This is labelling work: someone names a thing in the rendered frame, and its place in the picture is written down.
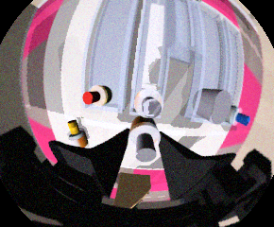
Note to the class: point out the white jar with orange label and yellow lid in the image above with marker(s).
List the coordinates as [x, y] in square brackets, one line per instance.
[77, 136]

